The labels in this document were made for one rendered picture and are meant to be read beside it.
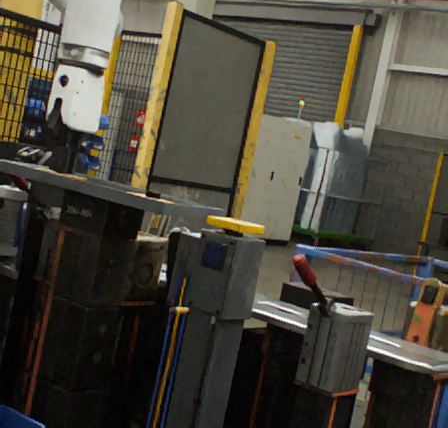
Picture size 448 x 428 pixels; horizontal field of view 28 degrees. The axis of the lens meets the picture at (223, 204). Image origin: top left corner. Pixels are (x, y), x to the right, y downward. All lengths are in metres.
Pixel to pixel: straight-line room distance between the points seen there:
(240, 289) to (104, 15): 0.51
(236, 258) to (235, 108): 4.20
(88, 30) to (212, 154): 3.85
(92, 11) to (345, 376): 0.69
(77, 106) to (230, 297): 0.43
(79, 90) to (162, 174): 3.55
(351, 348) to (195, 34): 3.83
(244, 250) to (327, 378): 0.23
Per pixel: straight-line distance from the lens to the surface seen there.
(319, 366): 1.31
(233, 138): 5.41
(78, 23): 1.46
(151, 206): 1.25
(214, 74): 5.18
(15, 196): 1.73
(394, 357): 1.38
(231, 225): 1.21
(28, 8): 2.91
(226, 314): 1.21
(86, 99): 1.46
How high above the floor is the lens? 1.24
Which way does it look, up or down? 3 degrees down
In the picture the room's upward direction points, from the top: 12 degrees clockwise
